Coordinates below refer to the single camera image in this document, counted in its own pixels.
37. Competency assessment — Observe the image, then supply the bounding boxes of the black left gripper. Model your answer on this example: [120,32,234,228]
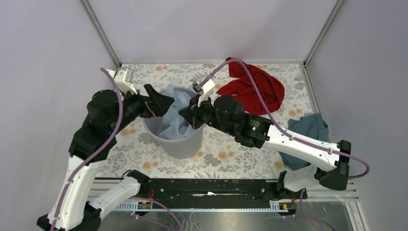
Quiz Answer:
[110,83,175,134]

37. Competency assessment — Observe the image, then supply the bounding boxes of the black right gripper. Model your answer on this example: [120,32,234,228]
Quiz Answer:
[178,92,235,136]

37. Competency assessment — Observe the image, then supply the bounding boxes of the light blue plastic trash bag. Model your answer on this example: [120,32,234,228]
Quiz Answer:
[156,85,195,141]

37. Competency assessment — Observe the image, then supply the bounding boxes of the grey plastic trash bin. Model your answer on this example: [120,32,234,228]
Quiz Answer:
[143,86,204,159]

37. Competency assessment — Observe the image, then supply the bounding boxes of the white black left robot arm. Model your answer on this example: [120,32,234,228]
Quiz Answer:
[37,84,174,231]

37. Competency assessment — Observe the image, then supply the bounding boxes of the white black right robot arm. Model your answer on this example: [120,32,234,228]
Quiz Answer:
[179,95,351,198]

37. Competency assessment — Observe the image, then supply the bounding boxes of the floral patterned table mat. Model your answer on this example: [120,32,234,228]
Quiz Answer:
[97,63,313,179]

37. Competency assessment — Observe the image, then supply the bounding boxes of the red cloth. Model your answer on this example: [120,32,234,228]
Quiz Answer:
[216,57,285,116]

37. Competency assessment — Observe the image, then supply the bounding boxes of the teal blue cloth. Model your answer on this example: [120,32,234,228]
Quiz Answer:
[279,113,329,171]

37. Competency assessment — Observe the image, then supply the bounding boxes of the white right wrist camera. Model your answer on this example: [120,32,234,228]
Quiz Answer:
[192,75,215,107]

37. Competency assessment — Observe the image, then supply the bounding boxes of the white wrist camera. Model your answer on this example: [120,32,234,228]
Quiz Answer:
[192,75,215,107]
[107,67,138,94]

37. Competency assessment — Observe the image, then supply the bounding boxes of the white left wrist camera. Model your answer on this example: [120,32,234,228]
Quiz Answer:
[107,67,138,94]

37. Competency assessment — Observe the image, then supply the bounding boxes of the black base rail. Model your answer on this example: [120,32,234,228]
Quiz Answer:
[136,178,307,206]

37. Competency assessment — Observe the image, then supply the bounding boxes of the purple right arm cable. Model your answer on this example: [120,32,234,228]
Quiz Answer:
[197,58,371,231]

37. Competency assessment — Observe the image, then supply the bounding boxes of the white slotted cable duct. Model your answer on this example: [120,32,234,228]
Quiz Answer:
[114,200,297,213]

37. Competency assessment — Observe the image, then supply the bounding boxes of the left aluminium frame post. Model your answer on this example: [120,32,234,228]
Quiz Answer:
[79,0,122,68]

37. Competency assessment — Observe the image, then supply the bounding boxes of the aluminium frame post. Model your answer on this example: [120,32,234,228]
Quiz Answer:
[303,0,345,66]
[79,0,122,68]

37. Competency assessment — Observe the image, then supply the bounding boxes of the right aluminium frame post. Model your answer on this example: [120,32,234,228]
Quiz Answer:
[303,0,345,66]

